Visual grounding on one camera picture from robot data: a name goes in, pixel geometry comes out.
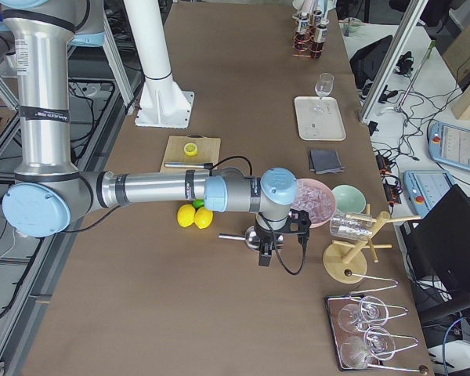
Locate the steel ice scoop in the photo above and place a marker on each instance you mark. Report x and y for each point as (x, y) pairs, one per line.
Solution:
(250, 238)

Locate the yellow lemon upper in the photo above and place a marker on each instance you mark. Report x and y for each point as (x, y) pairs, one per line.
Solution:
(203, 218)

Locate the aluminium frame post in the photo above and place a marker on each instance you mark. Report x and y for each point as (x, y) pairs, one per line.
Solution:
(403, 32)

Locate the blue teach pendant lower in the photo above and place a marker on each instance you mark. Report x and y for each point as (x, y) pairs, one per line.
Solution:
(426, 188)

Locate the black mirrored tray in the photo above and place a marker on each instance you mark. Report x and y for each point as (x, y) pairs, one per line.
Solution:
(333, 306)

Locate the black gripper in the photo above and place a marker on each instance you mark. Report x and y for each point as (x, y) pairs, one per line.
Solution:
(267, 234)

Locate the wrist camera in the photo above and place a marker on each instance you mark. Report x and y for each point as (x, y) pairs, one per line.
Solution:
(298, 222)

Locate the hanging wine glass far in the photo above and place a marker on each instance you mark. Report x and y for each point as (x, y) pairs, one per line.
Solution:
(362, 314)

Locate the blue teach pendant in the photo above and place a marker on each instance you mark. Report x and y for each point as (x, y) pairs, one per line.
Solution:
(450, 145)
(426, 188)

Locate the tea bottle two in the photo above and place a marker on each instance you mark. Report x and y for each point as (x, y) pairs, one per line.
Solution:
(319, 38)

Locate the blue teach pendant upper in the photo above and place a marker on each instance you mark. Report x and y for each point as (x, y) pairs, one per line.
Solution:
(450, 145)

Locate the clear glass mug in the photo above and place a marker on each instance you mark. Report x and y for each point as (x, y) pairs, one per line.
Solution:
(352, 226)

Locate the tea bottle one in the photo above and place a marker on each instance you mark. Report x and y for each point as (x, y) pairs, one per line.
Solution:
(301, 36)

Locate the wooden cutting board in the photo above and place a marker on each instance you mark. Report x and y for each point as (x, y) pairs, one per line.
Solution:
(208, 151)

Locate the cream rabbit tray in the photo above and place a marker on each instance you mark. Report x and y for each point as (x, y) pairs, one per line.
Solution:
(319, 120)

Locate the green lime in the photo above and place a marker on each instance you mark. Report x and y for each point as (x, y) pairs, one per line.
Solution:
(198, 203)

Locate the copper wire bottle basket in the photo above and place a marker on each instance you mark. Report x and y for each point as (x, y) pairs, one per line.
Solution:
(309, 41)

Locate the black monitor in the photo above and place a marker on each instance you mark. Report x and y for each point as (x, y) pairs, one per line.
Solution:
(442, 239)

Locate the yellow lemon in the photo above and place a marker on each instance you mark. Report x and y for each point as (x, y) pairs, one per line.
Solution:
(185, 215)
(203, 218)

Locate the green ceramic bowl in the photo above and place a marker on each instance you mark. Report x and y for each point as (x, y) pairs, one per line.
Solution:
(349, 199)

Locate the grey folded cloth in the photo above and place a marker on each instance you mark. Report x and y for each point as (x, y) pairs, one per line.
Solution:
(325, 161)

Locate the tea bottle three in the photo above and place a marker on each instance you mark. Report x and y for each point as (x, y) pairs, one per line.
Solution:
(316, 17)

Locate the wooden cup tree stand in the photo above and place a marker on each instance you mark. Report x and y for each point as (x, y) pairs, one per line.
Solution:
(344, 260)

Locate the pink bowl of ice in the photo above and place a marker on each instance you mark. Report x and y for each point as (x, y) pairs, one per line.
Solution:
(315, 198)

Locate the yellow lemon lower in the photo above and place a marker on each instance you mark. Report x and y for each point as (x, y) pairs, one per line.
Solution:
(185, 215)

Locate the clear wine glass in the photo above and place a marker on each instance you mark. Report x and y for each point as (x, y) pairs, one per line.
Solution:
(323, 88)

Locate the hanging wine glass near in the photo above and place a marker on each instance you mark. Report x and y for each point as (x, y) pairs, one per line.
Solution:
(376, 345)

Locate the half lemon slice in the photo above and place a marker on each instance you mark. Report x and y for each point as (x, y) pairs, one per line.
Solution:
(190, 149)

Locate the hanging wine glass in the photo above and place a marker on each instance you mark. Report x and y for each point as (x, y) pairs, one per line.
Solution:
(376, 345)
(362, 314)

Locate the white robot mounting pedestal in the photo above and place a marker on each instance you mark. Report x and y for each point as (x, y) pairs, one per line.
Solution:
(162, 103)

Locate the wire glass hanger rack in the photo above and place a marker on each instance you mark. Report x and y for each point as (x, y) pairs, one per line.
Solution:
(402, 342)

